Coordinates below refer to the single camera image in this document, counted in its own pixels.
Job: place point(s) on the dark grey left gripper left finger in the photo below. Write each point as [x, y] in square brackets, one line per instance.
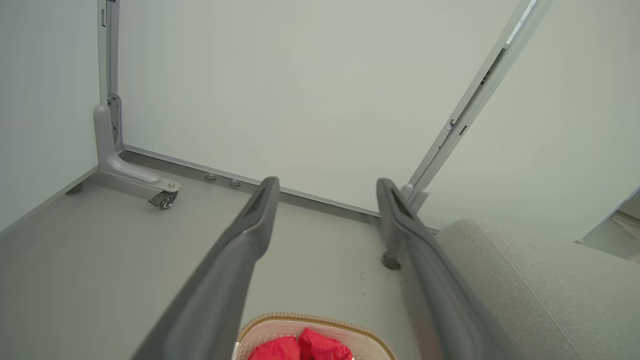
[215, 280]

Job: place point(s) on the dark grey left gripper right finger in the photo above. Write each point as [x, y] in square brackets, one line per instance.
[430, 290]

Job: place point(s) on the red cloth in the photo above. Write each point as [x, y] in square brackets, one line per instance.
[320, 347]

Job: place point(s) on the light grey fabric sofa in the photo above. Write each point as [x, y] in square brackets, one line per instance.
[540, 295]

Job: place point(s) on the white laundry basket brown rim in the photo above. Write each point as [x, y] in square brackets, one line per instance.
[272, 327]

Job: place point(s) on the small black caster wheel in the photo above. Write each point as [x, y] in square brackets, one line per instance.
[164, 200]

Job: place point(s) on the grey partition base rail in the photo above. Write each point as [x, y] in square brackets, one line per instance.
[310, 196]

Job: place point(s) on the grey metal foot bracket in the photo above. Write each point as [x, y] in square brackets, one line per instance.
[112, 162]

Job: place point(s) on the plain grey partition post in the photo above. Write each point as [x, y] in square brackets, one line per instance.
[475, 95]

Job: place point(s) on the grey partition post with foot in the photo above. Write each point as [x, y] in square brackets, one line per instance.
[103, 50]

